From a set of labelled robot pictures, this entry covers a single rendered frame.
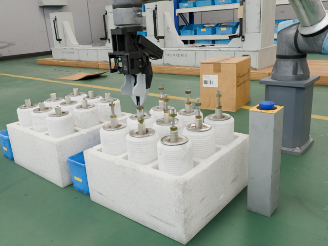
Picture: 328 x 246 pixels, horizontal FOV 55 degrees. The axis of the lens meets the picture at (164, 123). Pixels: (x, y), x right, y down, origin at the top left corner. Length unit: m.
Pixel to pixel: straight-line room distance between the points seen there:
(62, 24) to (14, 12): 2.24
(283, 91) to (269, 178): 0.51
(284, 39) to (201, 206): 0.76
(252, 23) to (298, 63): 1.77
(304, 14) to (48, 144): 0.99
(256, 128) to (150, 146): 0.29
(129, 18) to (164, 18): 3.00
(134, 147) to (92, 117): 0.41
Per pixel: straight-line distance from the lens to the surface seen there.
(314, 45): 1.26
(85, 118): 1.25
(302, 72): 1.36
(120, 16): 0.81
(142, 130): 0.89
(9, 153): 1.56
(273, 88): 1.36
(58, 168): 1.19
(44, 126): 1.30
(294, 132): 1.38
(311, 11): 1.19
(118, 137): 0.95
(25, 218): 1.10
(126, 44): 0.81
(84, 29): 8.35
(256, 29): 3.06
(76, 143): 1.20
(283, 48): 1.35
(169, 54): 3.57
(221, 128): 0.98
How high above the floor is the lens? 0.55
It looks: 18 degrees down
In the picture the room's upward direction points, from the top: 4 degrees counter-clockwise
